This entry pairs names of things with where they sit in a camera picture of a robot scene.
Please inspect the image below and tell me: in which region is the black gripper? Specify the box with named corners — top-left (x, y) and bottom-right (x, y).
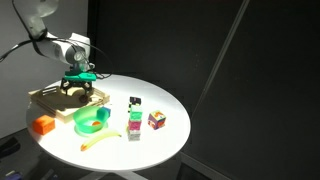
top-left (60, 78), bottom-right (92, 101)

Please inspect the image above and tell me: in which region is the dark red plum toy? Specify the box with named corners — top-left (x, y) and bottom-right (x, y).
top-left (79, 95), bottom-right (88, 103)

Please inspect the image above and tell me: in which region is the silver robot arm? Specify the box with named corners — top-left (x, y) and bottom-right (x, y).
top-left (11, 0), bottom-right (96, 103)

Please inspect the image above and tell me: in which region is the wooden tray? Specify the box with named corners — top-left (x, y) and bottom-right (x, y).
top-left (29, 86), bottom-right (110, 123)

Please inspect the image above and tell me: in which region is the yellow toy banana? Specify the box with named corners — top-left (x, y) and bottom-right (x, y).
top-left (80, 129), bottom-right (121, 151)

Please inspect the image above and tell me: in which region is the blue cube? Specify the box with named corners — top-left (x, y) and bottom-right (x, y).
top-left (101, 106), bottom-right (111, 117)

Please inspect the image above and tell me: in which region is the green plastic bowl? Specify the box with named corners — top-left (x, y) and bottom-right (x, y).
top-left (73, 106), bottom-right (109, 136)

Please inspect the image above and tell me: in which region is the small orange ball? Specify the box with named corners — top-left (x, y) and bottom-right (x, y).
top-left (92, 121), bottom-right (101, 126)

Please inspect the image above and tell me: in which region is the orange block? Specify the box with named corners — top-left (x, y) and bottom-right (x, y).
top-left (32, 115), bottom-right (55, 135)

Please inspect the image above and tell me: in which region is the black checkered cube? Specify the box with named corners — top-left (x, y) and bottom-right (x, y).
top-left (128, 97), bottom-right (141, 111)

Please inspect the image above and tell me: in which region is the green soft cube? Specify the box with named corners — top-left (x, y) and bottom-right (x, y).
top-left (129, 105), bottom-right (143, 120)

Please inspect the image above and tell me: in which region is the magenta soft cube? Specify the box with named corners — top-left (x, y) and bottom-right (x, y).
top-left (128, 120), bottom-right (142, 130)

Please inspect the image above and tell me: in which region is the grey white soft cube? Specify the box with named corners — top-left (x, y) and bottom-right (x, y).
top-left (127, 130), bottom-right (141, 141)

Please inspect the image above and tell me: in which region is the purple orange picture cube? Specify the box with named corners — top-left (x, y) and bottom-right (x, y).
top-left (148, 110), bottom-right (166, 130)

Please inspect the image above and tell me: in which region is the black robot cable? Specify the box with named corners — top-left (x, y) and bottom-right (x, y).
top-left (0, 0), bottom-right (114, 80)

